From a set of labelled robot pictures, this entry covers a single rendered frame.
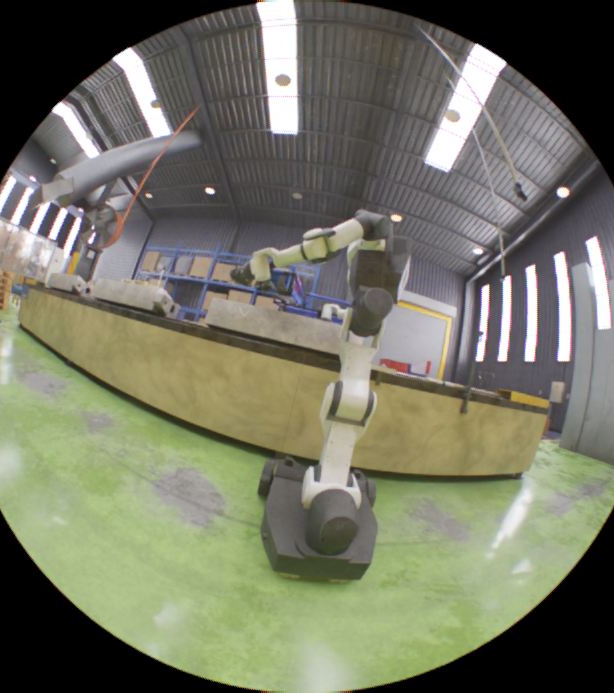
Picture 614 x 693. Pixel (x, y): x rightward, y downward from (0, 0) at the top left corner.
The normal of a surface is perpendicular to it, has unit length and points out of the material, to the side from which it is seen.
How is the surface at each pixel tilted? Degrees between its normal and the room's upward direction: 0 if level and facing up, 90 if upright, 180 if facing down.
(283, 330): 80
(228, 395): 90
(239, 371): 90
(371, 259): 89
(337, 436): 69
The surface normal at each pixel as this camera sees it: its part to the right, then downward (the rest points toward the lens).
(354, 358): 0.08, -0.43
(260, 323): 0.00, -0.21
